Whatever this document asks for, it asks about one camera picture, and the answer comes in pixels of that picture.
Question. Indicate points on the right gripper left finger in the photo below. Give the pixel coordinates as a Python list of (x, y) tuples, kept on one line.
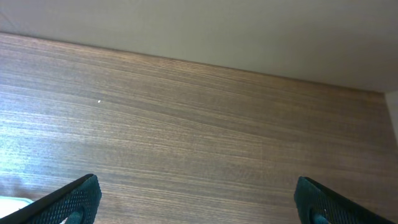
[(76, 202)]

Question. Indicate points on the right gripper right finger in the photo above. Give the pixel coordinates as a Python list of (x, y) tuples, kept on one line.
[(317, 204)]

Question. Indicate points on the right clear plastic container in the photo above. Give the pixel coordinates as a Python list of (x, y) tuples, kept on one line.
[(9, 205)]

